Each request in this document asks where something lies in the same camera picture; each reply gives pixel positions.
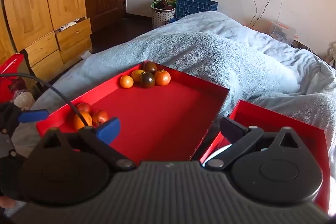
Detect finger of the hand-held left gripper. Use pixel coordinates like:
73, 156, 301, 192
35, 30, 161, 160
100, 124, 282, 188
0, 103, 49, 135

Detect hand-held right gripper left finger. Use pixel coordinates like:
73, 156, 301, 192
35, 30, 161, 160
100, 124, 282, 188
39, 117, 136, 171

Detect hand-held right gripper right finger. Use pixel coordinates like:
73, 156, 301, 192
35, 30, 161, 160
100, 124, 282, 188
205, 117, 302, 172

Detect red tomato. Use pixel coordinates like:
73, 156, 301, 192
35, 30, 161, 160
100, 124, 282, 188
76, 102, 91, 114
92, 110, 109, 127

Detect blue cartoon cat plate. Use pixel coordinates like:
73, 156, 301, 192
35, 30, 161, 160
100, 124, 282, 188
203, 145, 233, 161

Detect orange mandarin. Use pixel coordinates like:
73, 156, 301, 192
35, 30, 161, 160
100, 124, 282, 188
154, 69, 171, 86
73, 112, 93, 131

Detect large red tray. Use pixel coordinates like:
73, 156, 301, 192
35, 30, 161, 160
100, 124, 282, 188
36, 60, 230, 165

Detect round orange tomato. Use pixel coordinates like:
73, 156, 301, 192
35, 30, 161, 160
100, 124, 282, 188
120, 75, 134, 88

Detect red tray with plate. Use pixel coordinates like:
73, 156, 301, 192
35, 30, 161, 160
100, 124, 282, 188
199, 100, 331, 214

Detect small yellow kumquat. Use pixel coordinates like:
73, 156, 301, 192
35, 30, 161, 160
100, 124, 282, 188
131, 70, 146, 82

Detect dark green-brown tomato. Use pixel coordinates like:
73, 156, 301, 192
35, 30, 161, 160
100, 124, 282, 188
143, 62, 158, 74
140, 73, 155, 88

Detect light blue blanket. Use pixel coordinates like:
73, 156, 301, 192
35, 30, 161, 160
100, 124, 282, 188
12, 11, 336, 161

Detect clear plastic storage box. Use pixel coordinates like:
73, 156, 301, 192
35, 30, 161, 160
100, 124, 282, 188
269, 19, 299, 45

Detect wooden wardrobe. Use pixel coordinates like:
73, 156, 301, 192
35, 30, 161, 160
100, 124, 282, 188
0, 0, 93, 77

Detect white laundry basket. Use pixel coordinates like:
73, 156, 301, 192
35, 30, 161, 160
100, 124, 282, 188
150, 5, 176, 30

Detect blue plastic crate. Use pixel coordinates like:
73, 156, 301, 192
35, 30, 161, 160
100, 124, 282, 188
168, 0, 219, 24

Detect clothes in laundry basket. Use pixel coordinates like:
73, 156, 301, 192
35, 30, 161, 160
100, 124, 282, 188
152, 0, 177, 11

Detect black braided cable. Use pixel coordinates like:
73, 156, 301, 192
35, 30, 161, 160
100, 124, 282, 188
0, 74, 89, 127

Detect thin black charger cable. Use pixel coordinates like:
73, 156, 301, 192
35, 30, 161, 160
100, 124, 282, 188
249, 0, 283, 35

